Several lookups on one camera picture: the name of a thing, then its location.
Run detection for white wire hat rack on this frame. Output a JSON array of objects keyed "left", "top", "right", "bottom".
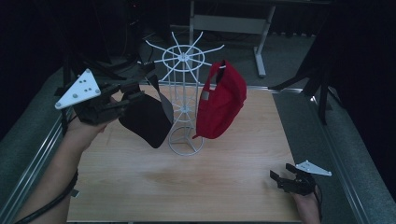
[{"left": 145, "top": 31, "right": 226, "bottom": 157}]

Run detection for gray sun visor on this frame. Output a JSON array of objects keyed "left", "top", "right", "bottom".
[{"left": 118, "top": 74, "right": 175, "bottom": 149}]

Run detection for metal floor rail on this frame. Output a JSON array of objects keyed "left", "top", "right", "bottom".
[
  {"left": 0, "top": 105, "right": 68, "bottom": 224},
  {"left": 310, "top": 92, "right": 376, "bottom": 224}
]

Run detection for dark computer tower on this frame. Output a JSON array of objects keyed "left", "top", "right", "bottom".
[{"left": 123, "top": 0, "right": 145, "bottom": 61}]

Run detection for black floor cables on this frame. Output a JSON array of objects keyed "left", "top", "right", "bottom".
[{"left": 136, "top": 36, "right": 157, "bottom": 86}]

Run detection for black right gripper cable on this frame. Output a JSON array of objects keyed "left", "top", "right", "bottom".
[{"left": 312, "top": 186, "right": 324, "bottom": 222}]

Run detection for person's left hand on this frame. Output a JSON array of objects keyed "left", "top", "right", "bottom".
[{"left": 63, "top": 95, "right": 126, "bottom": 147}]

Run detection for person's right hand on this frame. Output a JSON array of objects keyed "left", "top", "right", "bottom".
[{"left": 291, "top": 186, "right": 322, "bottom": 224}]

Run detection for red baseball cap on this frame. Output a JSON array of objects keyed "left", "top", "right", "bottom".
[{"left": 191, "top": 59, "right": 248, "bottom": 140}]

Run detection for white metal desk frame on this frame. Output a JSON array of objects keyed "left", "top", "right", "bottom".
[{"left": 188, "top": 0, "right": 332, "bottom": 79}]

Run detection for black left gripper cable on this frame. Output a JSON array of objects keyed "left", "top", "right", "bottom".
[{"left": 13, "top": 169, "right": 80, "bottom": 224}]

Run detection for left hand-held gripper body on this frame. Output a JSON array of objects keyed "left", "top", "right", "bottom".
[{"left": 54, "top": 68, "right": 142, "bottom": 126}]

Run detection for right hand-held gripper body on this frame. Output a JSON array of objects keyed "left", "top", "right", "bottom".
[{"left": 279, "top": 160, "right": 332, "bottom": 197}]

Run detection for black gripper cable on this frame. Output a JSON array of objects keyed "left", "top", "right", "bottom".
[
  {"left": 13, "top": 169, "right": 80, "bottom": 224},
  {"left": 312, "top": 186, "right": 324, "bottom": 222}
]

